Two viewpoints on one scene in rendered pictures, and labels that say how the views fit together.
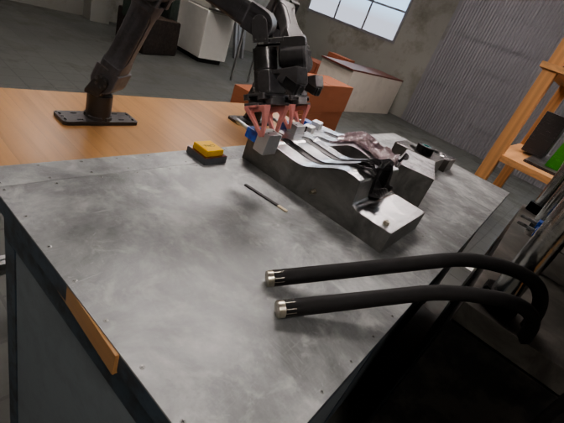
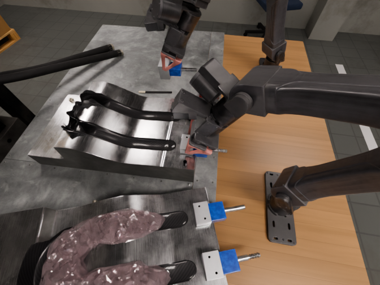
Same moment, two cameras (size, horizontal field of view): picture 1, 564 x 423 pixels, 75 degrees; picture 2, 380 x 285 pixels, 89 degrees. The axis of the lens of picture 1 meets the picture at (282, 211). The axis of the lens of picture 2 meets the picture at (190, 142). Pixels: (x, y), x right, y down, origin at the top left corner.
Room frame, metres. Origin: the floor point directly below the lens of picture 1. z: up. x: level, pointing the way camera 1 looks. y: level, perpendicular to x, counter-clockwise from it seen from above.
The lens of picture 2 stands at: (1.47, -0.05, 1.36)
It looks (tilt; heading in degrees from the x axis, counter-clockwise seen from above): 57 degrees down; 157
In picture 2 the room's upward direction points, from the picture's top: straight up
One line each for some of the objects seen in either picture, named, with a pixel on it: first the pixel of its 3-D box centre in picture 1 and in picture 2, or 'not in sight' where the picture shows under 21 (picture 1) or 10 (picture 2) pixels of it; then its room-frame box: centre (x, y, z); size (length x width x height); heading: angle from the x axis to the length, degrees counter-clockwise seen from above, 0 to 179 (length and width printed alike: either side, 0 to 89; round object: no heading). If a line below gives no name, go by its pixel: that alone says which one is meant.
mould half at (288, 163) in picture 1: (336, 173); (121, 127); (1.04, -0.11, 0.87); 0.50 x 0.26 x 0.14; 60
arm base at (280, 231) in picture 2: (253, 112); (284, 201); (1.43, 0.24, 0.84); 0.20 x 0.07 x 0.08; 148
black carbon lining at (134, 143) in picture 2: (341, 155); (120, 120); (1.05, -0.10, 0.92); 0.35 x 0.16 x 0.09; 60
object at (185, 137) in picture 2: (284, 125); (204, 149); (1.22, 0.10, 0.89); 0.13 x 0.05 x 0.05; 60
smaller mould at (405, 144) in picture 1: (416, 157); not in sight; (1.74, -0.49, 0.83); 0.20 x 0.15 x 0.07; 60
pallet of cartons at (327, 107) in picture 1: (289, 104); not in sight; (4.00, 0.34, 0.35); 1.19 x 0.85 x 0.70; 151
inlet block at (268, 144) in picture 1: (253, 133); (178, 69); (0.91, 0.14, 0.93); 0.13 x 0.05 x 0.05; 61
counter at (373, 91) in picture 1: (357, 87); not in sight; (7.46, -0.48, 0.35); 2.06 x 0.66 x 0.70; 148
